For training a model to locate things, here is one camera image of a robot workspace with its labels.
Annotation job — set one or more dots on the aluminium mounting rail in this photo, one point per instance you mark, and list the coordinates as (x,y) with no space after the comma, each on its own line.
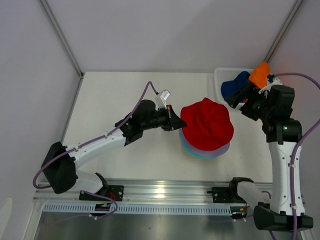
(177,191)

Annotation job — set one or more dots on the left aluminium corner post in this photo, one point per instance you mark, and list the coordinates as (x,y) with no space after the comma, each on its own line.
(54,23)

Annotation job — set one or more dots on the right aluminium corner post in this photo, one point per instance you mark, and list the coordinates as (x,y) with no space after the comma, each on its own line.
(285,27)

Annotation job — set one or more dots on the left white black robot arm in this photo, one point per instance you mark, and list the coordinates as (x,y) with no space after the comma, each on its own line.
(61,166)

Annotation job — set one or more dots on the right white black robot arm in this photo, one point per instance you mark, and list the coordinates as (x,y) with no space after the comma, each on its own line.
(284,210)

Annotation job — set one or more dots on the white slotted cable duct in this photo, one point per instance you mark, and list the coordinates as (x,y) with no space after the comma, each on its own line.
(147,209)

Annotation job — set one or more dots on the white plastic basket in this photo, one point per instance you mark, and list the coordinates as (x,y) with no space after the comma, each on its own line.
(225,74)

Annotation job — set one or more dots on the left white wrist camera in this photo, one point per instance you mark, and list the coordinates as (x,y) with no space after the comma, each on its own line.
(161,99)

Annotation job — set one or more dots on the orange bucket hat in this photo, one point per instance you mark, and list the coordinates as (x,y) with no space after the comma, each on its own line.
(259,75)

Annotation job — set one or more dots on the aluminium corner post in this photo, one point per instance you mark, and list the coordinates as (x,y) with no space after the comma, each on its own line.
(285,27)
(54,23)

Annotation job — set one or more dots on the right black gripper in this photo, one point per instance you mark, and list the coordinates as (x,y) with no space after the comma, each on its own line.
(251,92)

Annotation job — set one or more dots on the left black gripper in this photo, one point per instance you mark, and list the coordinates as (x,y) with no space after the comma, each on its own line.
(175,122)

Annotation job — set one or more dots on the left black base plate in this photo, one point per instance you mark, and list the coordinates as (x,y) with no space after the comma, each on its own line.
(114,192)

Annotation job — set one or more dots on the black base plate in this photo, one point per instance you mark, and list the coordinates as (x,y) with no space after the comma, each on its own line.
(225,195)
(114,192)

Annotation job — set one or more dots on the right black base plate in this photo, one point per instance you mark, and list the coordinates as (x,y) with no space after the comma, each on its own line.
(225,195)

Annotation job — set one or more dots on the red bucket hat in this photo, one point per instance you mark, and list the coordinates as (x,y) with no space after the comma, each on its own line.
(208,125)

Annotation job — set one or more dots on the lavender bucket hat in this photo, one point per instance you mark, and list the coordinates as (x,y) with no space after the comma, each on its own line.
(218,152)

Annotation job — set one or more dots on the blue bucket hat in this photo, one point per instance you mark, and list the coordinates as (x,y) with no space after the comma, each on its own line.
(228,88)

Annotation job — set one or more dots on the teal bucket hat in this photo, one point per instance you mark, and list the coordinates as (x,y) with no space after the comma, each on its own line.
(197,153)

